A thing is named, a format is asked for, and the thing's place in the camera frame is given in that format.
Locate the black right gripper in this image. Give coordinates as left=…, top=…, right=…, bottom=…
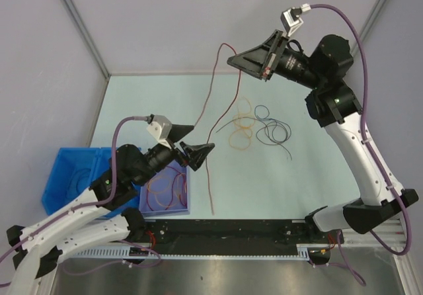
left=227, top=30, right=324, bottom=90

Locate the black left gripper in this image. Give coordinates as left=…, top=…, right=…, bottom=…
left=134, top=124, right=214, bottom=187

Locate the yellow thin cable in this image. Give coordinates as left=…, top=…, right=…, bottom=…
left=228, top=97, right=254, bottom=150

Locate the light blue thin cable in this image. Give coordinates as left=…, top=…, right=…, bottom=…
left=65, top=167, right=92, bottom=206

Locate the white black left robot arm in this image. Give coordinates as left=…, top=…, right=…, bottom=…
left=1, top=116, right=215, bottom=294

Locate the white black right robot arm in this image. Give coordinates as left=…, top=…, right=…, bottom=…
left=227, top=30, right=418, bottom=243

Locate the purple plastic bin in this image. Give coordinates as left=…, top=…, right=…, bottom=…
left=139, top=161, right=190, bottom=217

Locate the blue plastic bin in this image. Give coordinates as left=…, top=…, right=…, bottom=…
left=42, top=147, right=100, bottom=216
left=92, top=147, right=141, bottom=219

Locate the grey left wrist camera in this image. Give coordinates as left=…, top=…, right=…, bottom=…
left=147, top=114, right=172, bottom=149

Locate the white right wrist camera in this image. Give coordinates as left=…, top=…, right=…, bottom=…
left=280, top=3, right=311, bottom=38

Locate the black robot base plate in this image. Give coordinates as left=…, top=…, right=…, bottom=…
left=129, top=219, right=337, bottom=256

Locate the grey slotted cable duct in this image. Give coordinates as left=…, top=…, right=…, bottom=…
left=65, top=243, right=313, bottom=261

